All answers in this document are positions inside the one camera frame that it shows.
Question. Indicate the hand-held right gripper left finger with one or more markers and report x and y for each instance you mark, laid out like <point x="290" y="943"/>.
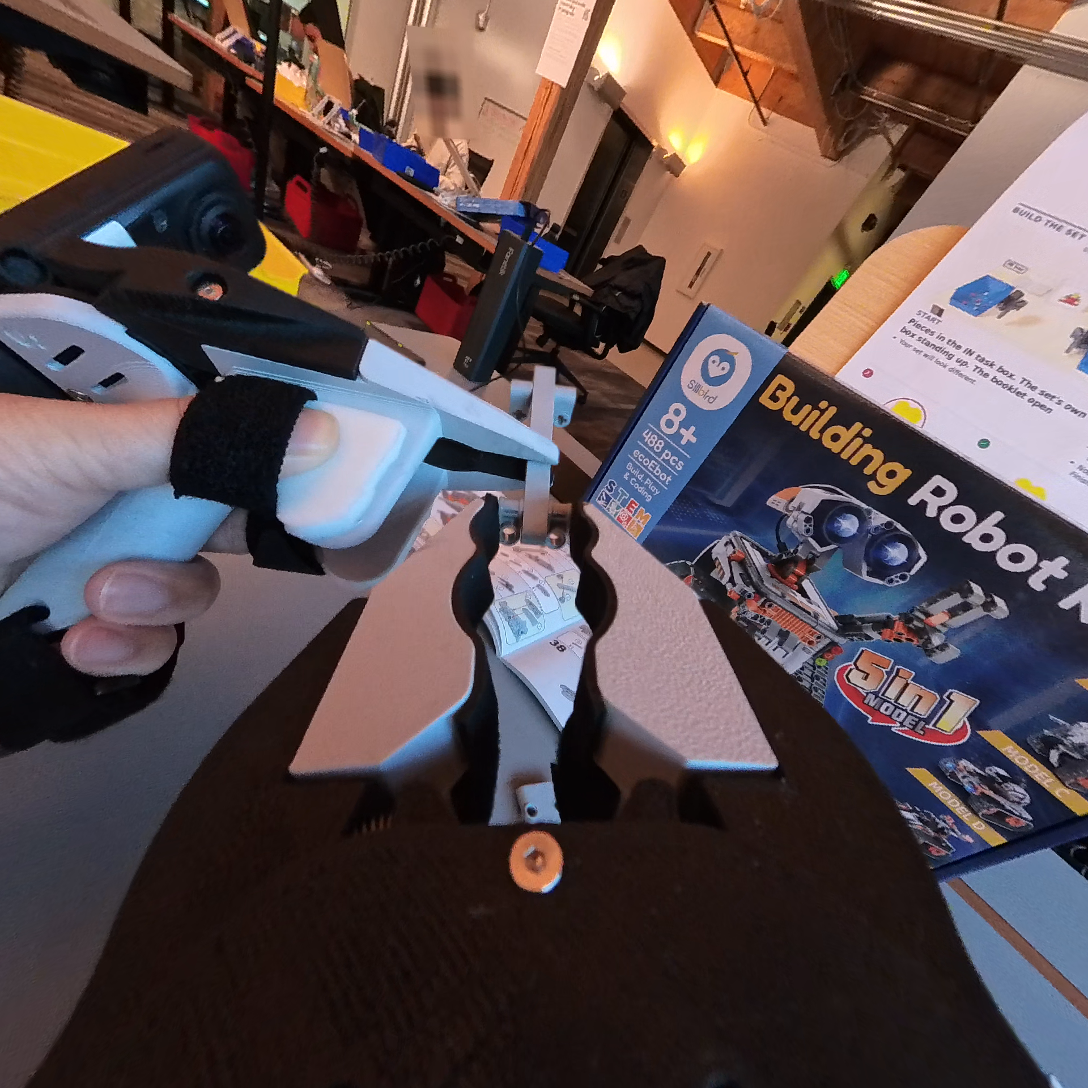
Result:
<point x="391" y="680"/>

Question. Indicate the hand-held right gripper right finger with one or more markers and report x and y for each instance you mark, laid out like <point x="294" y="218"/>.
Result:
<point x="671" y="680"/>

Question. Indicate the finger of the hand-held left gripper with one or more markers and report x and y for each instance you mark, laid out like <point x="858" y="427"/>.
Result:
<point x="476" y="467"/>
<point x="459" y="408"/>

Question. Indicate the grey beam assembly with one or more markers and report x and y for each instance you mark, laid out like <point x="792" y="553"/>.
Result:
<point x="540" y="501"/>

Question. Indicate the small grey connector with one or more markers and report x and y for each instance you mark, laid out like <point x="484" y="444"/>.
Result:
<point x="535" y="803"/>

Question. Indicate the grey desk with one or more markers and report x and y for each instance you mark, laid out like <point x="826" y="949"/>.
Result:
<point x="85" y="850"/>

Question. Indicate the person's left hand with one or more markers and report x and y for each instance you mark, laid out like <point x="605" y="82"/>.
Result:
<point x="76" y="476"/>

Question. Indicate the red bag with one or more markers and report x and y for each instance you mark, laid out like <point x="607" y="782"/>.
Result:
<point x="323" y="212"/>
<point x="446" y="304"/>

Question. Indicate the black monitor stand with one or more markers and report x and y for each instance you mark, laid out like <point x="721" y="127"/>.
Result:
<point x="497" y="306"/>

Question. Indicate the open instruction booklet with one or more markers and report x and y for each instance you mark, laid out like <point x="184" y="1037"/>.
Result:
<point x="535" y="620"/>

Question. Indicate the yellow storage bin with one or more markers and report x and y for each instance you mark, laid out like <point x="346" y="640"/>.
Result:
<point x="42" y="144"/>

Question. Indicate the robot kit box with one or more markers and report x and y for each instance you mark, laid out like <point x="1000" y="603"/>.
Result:
<point x="765" y="527"/>

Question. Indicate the blue storage bin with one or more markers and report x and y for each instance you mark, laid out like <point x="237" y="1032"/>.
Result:
<point x="540" y="242"/>
<point x="399" y="157"/>

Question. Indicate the black bag on chair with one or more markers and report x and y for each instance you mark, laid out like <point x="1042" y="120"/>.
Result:
<point x="625" y="289"/>

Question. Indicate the elevator door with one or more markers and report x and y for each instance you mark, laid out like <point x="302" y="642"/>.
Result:
<point x="608" y="195"/>

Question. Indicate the printed instruction sheet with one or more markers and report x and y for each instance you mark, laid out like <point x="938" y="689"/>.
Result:
<point x="1003" y="340"/>

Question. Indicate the small wall frame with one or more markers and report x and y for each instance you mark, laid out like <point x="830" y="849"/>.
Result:
<point x="699" y="270"/>

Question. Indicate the wooden post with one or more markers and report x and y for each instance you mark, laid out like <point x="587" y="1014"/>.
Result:
<point x="552" y="102"/>

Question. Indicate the wall lamp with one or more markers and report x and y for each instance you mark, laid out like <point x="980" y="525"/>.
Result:
<point x="608" y="59"/>
<point x="684" y="153"/>

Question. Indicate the white wall notice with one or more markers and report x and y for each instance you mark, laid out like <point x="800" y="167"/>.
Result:
<point x="565" y="38"/>

